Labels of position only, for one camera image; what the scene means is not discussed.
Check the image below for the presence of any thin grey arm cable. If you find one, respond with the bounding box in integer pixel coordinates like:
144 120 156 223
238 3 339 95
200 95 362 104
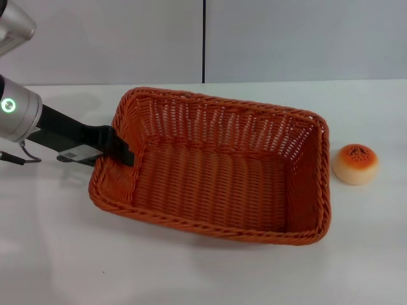
0 141 43 166

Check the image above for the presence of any orange woven rectangular basket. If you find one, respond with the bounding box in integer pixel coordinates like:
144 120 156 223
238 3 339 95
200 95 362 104
88 86 332 247

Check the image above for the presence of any round bun with sesame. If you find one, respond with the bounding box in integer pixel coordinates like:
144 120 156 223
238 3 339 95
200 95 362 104
331 144 380 186

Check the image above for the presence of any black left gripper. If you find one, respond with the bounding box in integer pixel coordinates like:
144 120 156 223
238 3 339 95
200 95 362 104
27 104 136 168

